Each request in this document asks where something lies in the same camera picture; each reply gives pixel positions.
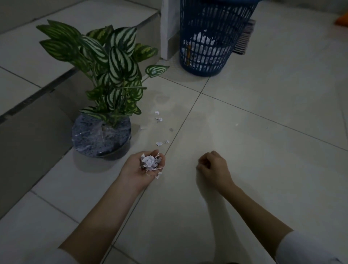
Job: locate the person's right hand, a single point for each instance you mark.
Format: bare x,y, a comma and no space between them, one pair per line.
217,170

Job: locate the person's left hand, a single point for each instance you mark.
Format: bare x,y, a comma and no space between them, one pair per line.
133,171

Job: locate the person's left fingers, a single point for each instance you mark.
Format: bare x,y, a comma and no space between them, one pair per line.
158,156

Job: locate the person's right fingers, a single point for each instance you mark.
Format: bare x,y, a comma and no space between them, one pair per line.
203,163

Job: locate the handful of paper scraps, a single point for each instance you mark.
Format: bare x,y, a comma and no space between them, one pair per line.
149,161

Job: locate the person's left forearm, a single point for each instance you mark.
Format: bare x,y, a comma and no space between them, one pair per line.
106,214

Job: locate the person's right forearm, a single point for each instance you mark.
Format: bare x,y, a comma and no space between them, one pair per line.
252,214

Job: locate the scattered small white paper bits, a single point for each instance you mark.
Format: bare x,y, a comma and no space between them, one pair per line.
159,119

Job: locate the clear pot with speckled pebbles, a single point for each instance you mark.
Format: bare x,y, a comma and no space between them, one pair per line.
95,138

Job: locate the green striped leaf plant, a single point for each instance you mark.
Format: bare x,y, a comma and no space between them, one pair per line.
118,61

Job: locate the white paper waste heap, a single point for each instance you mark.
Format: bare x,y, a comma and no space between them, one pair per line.
206,51

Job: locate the striped floor mat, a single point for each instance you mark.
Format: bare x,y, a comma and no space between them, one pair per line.
244,38

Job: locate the white right sleeve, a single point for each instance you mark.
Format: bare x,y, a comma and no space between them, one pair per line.
304,249

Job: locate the blue plastic mesh basket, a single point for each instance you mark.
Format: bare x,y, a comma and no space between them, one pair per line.
212,19

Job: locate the orange object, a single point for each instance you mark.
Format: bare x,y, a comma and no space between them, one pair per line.
342,20

